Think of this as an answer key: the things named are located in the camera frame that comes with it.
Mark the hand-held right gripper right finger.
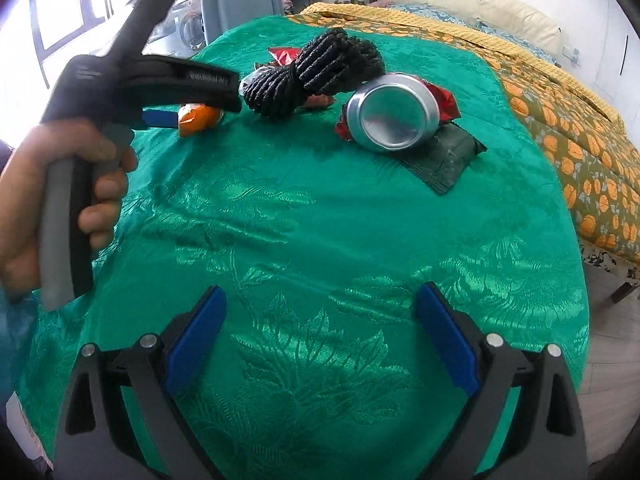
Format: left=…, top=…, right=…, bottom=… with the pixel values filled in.
left=414, top=282, right=588, bottom=480

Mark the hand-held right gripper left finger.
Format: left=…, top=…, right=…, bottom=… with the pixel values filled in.
left=52, top=285, right=228, bottom=480

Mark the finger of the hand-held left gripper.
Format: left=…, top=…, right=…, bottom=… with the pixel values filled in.
left=141, top=56, right=244, bottom=129
left=102, top=0, right=182, bottom=57

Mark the orange white snack wrapper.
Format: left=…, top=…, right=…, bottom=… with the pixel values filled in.
left=178, top=102, right=223, bottom=138

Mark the person's left hand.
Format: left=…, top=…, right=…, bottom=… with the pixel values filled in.
left=0, top=120, right=138, bottom=305

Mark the grey washing machine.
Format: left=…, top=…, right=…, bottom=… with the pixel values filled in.
left=145, top=0, right=206, bottom=56

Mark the black framed window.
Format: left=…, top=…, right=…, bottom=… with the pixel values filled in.
left=27, top=0, right=108, bottom=86

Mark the small red wrapper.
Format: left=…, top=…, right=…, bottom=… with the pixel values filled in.
left=267, top=46, right=303, bottom=68

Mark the green floral tablecloth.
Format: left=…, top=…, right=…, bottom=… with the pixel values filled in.
left=15, top=12, right=591, bottom=480

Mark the dark green packet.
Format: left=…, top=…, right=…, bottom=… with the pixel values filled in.
left=400, top=122, right=488, bottom=196

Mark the black white floral bed skirt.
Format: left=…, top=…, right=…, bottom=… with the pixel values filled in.
left=580, top=240, right=640, bottom=282

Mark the silver drink can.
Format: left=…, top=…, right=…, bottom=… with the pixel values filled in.
left=347, top=74, right=443, bottom=153

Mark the red foil wrapper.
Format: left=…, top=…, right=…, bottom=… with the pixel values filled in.
left=335, top=85, right=461, bottom=142

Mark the teal patterned pillow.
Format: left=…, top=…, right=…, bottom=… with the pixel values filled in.
left=390, top=2, right=476, bottom=25
left=472, top=19, right=557, bottom=67

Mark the cream padded headboard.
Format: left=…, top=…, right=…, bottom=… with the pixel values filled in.
left=377, top=0, right=561, bottom=56

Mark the white wardrobe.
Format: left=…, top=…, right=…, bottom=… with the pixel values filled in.
left=595, top=0, right=640, bottom=126

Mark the black rope bundle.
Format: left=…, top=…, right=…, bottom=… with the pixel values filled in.
left=241, top=27, right=386, bottom=121

